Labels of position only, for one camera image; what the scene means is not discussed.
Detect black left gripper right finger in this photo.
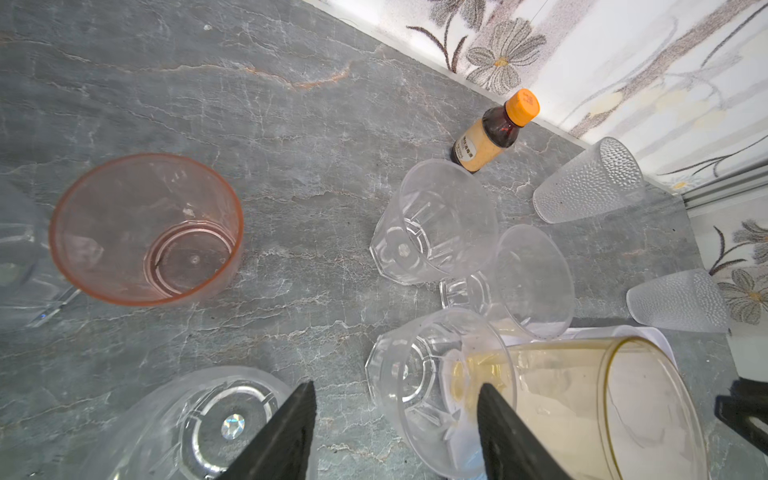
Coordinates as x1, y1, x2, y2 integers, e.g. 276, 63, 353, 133
477, 383, 571, 480

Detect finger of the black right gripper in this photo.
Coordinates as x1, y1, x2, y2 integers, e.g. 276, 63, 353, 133
714, 377, 768, 455

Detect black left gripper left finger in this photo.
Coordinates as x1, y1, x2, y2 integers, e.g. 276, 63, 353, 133
217, 381, 317, 480

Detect teal plastic cup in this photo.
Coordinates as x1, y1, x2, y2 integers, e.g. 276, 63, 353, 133
77, 366, 318, 479

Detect yellow plastic cup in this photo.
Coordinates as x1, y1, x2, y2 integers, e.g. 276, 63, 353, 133
451, 335, 710, 480

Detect lilac plastic tray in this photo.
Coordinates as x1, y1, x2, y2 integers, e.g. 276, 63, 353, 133
443, 324, 679, 480

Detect frosted dimpled clear cup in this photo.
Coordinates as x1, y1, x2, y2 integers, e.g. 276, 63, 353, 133
532, 137, 645, 224
626, 269, 730, 334

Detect pink plastic cup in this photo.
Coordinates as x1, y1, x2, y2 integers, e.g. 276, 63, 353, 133
49, 153, 245, 307

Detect brown bottle orange cap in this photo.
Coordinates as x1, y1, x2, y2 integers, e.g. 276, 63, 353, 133
450, 89, 540, 174

